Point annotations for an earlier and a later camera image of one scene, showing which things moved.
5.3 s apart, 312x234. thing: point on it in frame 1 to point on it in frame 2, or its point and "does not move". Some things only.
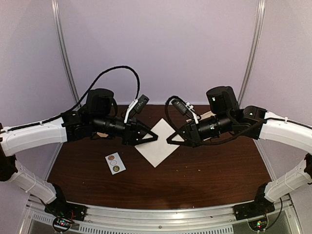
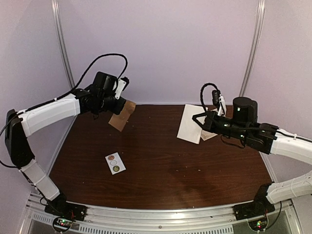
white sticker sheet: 115,163 does not move
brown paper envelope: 102,134 to 119,121
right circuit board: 258,225 does not move
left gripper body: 128,134 to 115,109
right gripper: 192,137 to 209,123
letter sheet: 157,151 to 190,130
